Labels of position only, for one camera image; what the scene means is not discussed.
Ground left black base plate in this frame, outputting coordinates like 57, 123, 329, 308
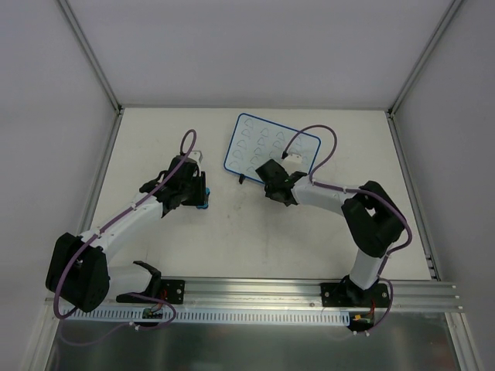
159, 279, 186, 305

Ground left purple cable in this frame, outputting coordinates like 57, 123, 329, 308
52, 129, 199, 345

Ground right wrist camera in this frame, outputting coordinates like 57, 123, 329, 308
282, 153, 302, 167

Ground right frame post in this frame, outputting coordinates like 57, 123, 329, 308
387, 0, 465, 118

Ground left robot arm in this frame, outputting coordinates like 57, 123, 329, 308
46, 151, 209, 312

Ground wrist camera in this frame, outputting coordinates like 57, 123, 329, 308
188, 151, 203, 165
282, 153, 302, 167

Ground white slotted cable duct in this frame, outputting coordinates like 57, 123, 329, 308
69, 306, 350, 327

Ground purple cable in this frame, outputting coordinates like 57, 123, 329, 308
284, 124, 411, 337
52, 129, 199, 345

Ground blue framed whiteboard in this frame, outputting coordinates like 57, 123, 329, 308
224, 113, 321, 183

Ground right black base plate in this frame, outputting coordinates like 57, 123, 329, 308
319, 281, 391, 308

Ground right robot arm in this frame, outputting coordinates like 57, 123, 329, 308
256, 159, 411, 308

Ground left frame post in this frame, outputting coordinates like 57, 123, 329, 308
56, 0, 122, 114

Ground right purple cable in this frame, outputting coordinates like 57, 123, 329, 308
284, 124, 411, 337

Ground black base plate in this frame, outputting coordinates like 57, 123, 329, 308
159, 279, 186, 305
319, 281, 391, 308

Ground frame post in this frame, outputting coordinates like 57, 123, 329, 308
387, 0, 465, 118
56, 0, 122, 114

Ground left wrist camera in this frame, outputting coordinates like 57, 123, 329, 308
188, 151, 203, 165

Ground aluminium mounting rail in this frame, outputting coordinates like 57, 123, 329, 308
46, 276, 463, 312

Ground blue whiteboard eraser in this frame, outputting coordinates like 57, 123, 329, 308
196, 187, 210, 209

